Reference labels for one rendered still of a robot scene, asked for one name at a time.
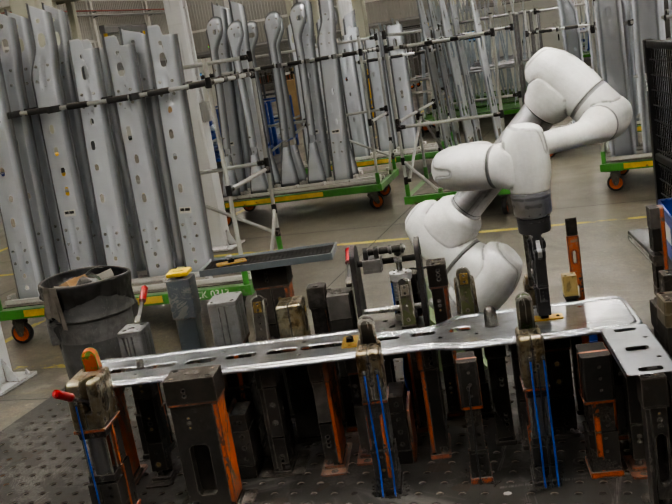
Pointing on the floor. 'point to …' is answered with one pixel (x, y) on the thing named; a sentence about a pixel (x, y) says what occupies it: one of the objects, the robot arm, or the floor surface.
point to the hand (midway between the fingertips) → (542, 299)
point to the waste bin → (88, 311)
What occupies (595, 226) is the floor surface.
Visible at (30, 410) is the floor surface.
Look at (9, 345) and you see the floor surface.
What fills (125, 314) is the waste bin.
